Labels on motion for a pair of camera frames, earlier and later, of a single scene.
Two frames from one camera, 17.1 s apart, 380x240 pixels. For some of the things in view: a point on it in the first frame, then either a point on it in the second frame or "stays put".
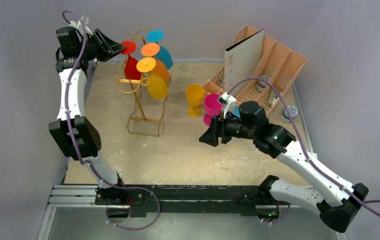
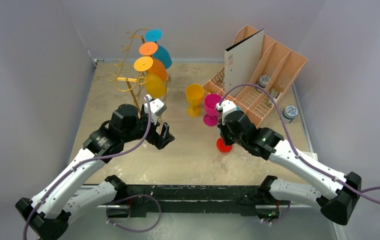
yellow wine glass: (194, 94) stays put
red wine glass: (132, 72) -> (222, 147)
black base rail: (185, 200) stays put
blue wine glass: (165, 55) stays put
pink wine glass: (213, 108) stays put
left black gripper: (115, 47) -> (159, 140)
